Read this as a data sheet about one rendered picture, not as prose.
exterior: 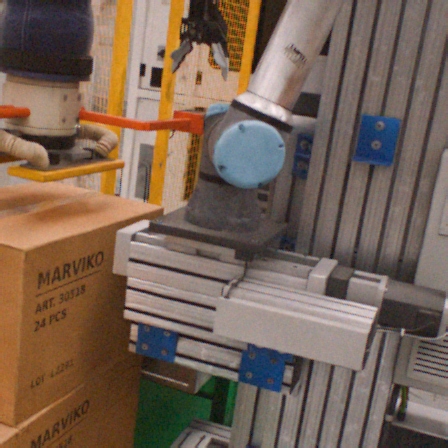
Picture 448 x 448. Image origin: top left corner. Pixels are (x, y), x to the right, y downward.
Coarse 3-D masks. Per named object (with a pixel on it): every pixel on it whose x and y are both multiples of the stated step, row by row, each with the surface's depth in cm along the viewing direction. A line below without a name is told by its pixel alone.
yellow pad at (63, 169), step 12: (48, 156) 163; (96, 156) 181; (12, 168) 158; (24, 168) 158; (36, 168) 158; (48, 168) 159; (60, 168) 162; (72, 168) 165; (84, 168) 168; (96, 168) 172; (108, 168) 177; (120, 168) 183; (36, 180) 155; (48, 180) 156
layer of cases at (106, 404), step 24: (96, 384) 185; (120, 384) 199; (48, 408) 165; (72, 408) 175; (96, 408) 188; (120, 408) 202; (0, 432) 153; (24, 432) 157; (48, 432) 167; (72, 432) 178; (96, 432) 191; (120, 432) 206
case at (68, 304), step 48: (0, 192) 189; (48, 192) 196; (96, 192) 203; (0, 240) 147; (48, 240) 151; (96, 240) 168; (0, 288) 149; (48, 288) 155; (96, 288) 173; (0, 336) 151; (48, 336) 159; (96, 336) 178; (0, 384) 154; (48, 384) 164
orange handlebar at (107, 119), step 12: (0, 108) 155; (12, 108) 159; (24, 108) 162; (84, 108) 182; (84, 120) 171; (96, 120) 169; (108, 120) 168; (120, 120) 166; (132, 120) 165; (168, 120) 173; (180, 120) 178
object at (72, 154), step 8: (0, 128) 161; (8, 128) 163; (80, 128) 185; (80, 144) 187; (0, 152) 160; (48, 152) 168; (56, 152) 167; (64, 152) 167; (72, 152) 168; (80, 152) 169; (88, 152) 171
